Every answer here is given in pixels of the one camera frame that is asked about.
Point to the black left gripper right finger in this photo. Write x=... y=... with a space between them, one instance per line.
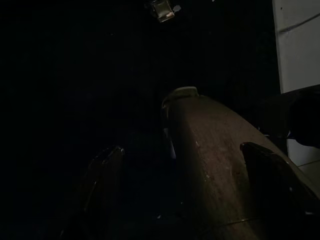
x=277 y=190

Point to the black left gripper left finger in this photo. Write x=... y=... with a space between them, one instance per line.
x=100 y=190

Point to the dark bag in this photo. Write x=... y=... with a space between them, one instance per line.
x=295 y=115

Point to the white cabinet panel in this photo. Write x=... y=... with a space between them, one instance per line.
x=296 y=45

